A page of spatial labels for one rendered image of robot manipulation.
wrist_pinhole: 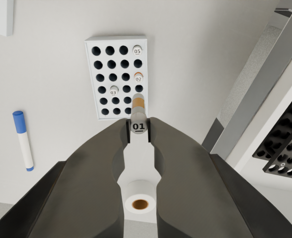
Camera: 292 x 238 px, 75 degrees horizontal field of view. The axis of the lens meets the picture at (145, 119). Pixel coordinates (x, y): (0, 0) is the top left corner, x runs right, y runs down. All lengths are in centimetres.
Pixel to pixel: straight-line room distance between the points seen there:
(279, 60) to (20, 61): 36
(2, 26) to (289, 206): 53
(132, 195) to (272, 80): 33
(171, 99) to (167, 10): 14
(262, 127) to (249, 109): 3
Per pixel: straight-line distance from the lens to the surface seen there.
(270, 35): 129
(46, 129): 41
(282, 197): 45
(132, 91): 30
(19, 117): 40
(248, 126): 27
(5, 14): 34
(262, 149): 31
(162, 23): 31
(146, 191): 45
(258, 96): 27
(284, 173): 32
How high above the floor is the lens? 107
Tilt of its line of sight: 60 degrees down
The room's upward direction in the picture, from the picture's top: 175 degrees clockwise
